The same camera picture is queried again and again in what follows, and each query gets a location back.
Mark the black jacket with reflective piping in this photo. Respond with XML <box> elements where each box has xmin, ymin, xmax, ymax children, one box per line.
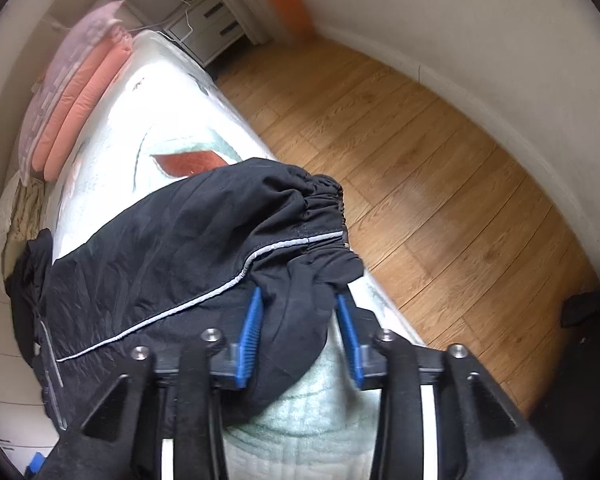
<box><xmin>5</xmin><ymin>158</ymin><xmax>364</xmax><ymax>430</ymax></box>

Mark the bed with floral quilt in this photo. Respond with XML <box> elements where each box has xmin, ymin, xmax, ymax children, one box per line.
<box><xmin>0</xmin><ymin>32</ymin><xmax>417</xmax><ymax>479</ymax></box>

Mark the salmon pink pillow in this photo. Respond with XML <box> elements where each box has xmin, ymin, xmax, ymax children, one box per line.
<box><xmin>31</xmin><ymin>25</ymin><xmax>133</xmax><ymax>182</ymax></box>

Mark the white bedside drawer cabinet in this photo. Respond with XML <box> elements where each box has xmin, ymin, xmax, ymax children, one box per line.
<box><xmin>163</xmin><ymin>0</ymin><xmax>245</xmax><ymax>67</ymax></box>

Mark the pink patterned pillow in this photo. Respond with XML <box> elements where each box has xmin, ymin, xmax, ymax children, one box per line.
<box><xmin>18</xmin><ymin>0</ymin><xmax>123</xmax><ymax>185</ymax></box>

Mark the white charging cable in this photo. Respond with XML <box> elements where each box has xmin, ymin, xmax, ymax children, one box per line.
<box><xmin>124</xmin><ymin>0</ymin><xmax>207</xmax><ymax>44</ymax></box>

